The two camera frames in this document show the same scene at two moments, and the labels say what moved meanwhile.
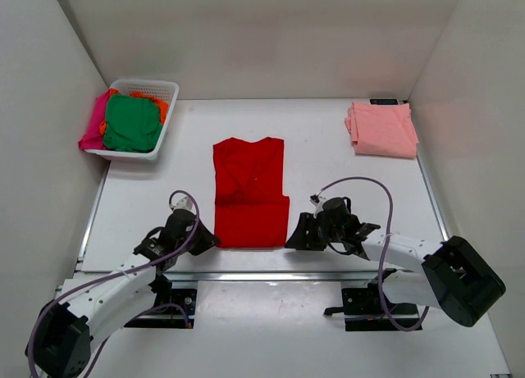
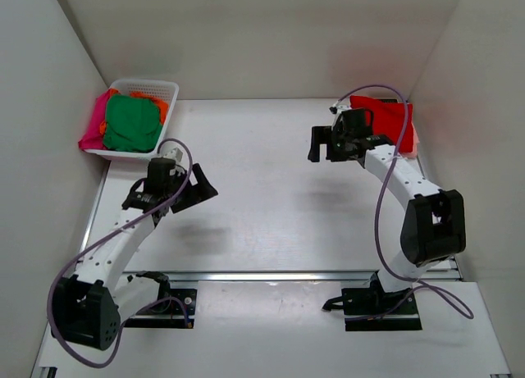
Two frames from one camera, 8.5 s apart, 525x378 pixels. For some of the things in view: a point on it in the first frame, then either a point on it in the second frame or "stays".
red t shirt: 251,210 to 389,120
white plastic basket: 164,89 stays
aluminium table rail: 239,276 stays
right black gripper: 302,239 to 322,135
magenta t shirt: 93,138 stays
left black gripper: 207,240 to 203,189
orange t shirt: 162,106 stays
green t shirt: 132,123 stays
